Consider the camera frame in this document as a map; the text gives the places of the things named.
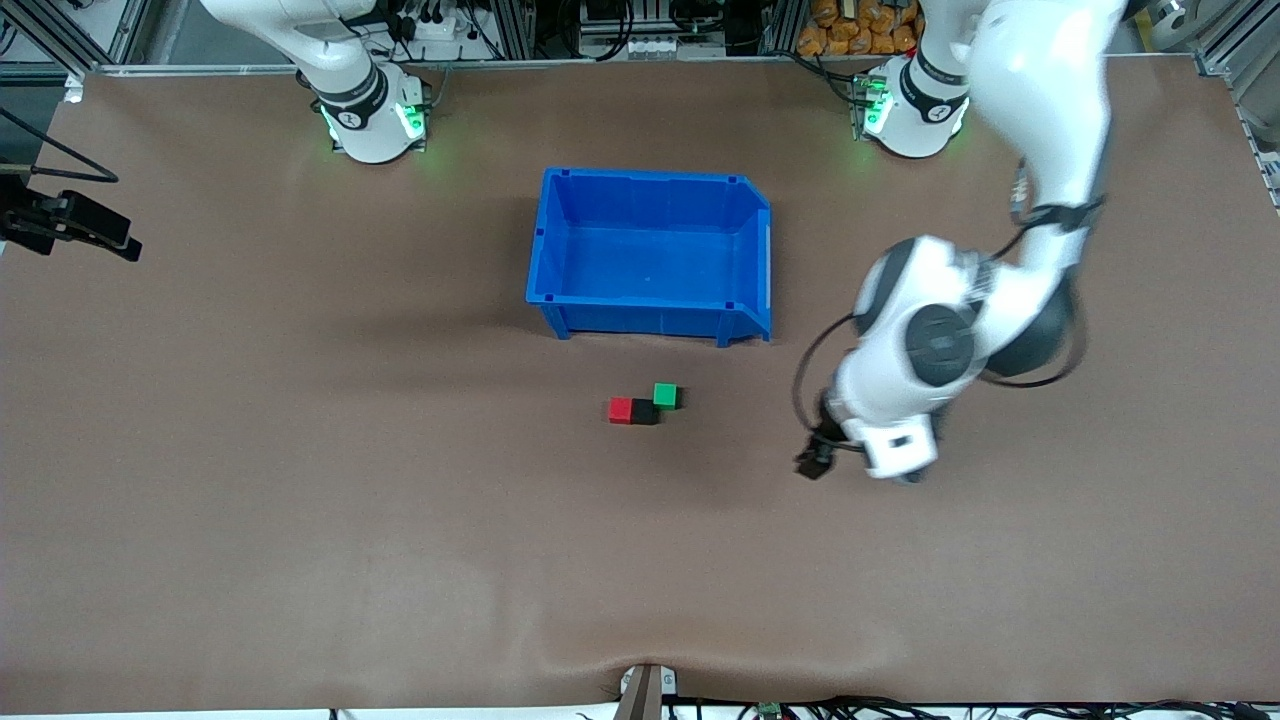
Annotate brown table mat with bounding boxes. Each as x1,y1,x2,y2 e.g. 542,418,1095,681
0,55,1280,714

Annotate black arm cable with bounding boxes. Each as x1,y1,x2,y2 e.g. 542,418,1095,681
0,104,120,185
793,312,1086,433

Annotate orange snack bags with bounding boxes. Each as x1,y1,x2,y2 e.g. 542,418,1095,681
796,0,922,58

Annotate blue plastic storage bin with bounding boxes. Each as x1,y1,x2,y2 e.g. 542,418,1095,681
525,166,775,349

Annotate brown metal table clamp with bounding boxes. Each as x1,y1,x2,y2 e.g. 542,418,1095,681
618,663,679,720

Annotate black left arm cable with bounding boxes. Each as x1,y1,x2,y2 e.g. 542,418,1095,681
793,312,1086,433

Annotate black cable bundle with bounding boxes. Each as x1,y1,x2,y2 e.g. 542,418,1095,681
665,694,1280,720

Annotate white power strip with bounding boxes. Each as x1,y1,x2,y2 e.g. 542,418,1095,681
398,16,473,43

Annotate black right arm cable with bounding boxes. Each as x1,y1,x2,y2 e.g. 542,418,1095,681
0,104,120,185

